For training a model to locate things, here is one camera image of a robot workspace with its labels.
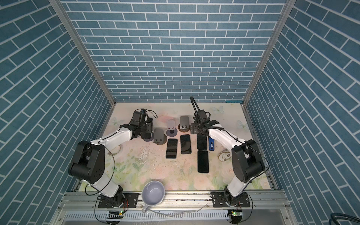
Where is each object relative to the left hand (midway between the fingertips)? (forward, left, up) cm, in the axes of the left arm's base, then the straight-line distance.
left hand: (148, 125), depth 95 cm
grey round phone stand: (0, -15, -7) cm, 17 cm away
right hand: (-3, -33, +2) cm, 33 cm away
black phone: (-24, -36, -7) cm, 44 cm away
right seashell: (-20, -50, -5) cm, 54 cm away
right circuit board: (-50, -51, -12) cm, 72 cm away
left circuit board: (-49, +12, -12) cm, 52 cm away
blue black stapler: (-12, -43, -6) cm, 45 cm away
